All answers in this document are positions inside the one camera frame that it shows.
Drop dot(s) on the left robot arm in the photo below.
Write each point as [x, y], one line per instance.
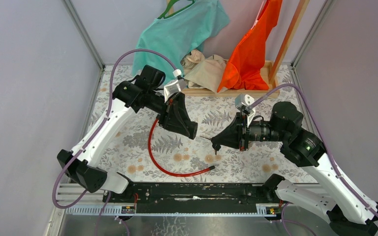
[127, 99]

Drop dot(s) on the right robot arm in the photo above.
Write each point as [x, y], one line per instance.
[346, 209]

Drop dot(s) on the wooden rack pole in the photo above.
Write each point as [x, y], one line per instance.
[291, 31]

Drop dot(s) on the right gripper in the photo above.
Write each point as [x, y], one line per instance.
[231, 136]

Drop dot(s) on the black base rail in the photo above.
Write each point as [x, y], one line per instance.
[195, 198]

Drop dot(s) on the black-headed key pair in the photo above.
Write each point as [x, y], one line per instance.
[215, 147]

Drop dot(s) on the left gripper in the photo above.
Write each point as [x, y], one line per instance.
[174, 116]

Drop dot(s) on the teal t-shirt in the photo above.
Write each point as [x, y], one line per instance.
[176, 36]

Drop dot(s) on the red cable lock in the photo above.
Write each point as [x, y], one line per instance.
[170, 153]

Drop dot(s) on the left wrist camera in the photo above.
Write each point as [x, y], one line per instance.
[174, 86]

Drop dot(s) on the beige cloth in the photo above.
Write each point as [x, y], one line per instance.
[203, 73]

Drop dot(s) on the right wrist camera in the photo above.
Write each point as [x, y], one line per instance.
[243, 103]

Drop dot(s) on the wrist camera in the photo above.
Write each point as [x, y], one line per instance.
[243, 103]
[174, 86]

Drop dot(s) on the wooden rack base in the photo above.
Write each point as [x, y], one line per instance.
[267, 72]

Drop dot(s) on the orange t-shirt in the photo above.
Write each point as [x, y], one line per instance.
[242, 70]

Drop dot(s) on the green hanger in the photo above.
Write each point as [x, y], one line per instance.
[170, 11]

